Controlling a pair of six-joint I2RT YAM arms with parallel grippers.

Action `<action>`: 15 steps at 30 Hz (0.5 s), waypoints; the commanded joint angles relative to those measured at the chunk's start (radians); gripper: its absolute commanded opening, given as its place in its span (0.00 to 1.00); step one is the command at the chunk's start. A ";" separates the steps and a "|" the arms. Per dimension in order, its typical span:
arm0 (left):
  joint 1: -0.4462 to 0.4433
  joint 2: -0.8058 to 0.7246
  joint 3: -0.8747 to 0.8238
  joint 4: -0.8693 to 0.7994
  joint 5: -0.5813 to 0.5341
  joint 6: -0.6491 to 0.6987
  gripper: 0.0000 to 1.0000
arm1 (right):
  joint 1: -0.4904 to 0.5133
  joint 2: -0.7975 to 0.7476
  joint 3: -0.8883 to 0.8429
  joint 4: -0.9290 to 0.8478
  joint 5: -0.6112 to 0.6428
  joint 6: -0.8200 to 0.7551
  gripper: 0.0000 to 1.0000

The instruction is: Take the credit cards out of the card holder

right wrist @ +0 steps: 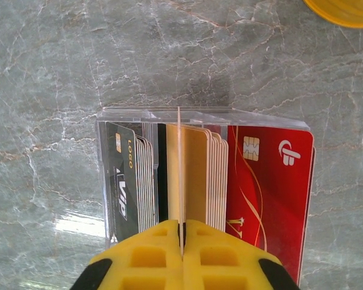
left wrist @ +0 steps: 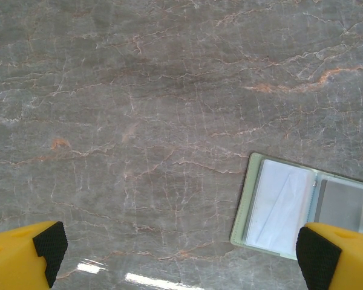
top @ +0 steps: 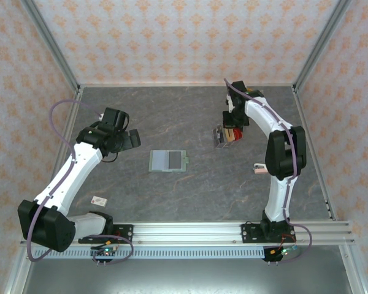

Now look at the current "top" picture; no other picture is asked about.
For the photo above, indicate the aluminium frame post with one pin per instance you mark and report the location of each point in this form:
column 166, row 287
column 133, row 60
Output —
column 53, row 46
column 319, row 46

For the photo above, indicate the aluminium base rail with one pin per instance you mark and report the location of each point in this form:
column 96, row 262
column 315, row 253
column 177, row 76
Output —
column 187, row 232

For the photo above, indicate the pink stapler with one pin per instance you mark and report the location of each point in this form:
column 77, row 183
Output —
column 259, row 170

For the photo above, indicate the small white red-marked card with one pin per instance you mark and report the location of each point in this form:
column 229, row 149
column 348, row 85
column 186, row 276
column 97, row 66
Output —
column 98, row 201

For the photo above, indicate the aluminium frame leg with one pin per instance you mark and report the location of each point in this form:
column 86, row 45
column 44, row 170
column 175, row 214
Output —
column 16, row 275
column 355, row 275

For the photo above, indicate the mint green card holder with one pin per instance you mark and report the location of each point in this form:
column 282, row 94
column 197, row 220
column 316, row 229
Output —
column 159, row 160

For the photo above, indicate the grey metal base sheet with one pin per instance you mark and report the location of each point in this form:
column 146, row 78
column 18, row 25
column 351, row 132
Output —
column 187, row 278

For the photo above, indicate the wooden red card rack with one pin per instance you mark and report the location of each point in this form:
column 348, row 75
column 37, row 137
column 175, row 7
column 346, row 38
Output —
column 237, row 134

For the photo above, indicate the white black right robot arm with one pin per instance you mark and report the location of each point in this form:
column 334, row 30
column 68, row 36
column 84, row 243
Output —
column 276, row 199

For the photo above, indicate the aluminium table edge rail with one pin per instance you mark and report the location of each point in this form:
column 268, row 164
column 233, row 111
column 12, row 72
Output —
column 311, row 137
column 68, row 122

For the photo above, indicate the clear patterned credit card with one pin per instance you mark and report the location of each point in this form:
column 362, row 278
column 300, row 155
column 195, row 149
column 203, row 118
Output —
column 219, row 137

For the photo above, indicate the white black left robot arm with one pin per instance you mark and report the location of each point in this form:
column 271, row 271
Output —
column 79, row 162

